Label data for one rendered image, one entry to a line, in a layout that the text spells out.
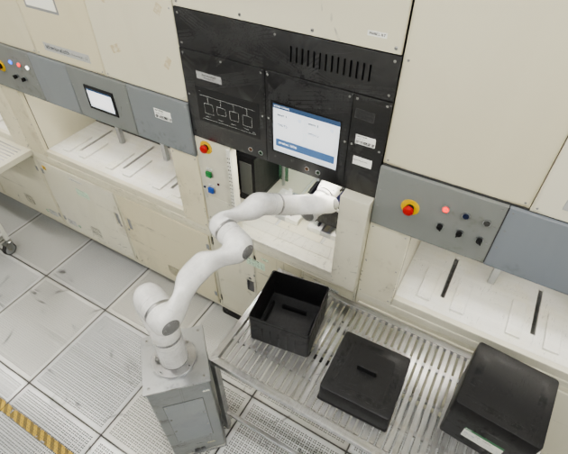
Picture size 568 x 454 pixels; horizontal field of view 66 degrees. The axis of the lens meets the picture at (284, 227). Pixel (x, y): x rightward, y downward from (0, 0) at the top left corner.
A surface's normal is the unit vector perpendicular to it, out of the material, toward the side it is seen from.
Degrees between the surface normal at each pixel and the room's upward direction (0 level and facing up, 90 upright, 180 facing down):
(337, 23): 92
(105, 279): 0
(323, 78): 90
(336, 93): 90
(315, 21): 94
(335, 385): 0
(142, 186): 0
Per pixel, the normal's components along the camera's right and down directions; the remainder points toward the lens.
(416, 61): -0.50, 0.61
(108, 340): 0.00, -0.71
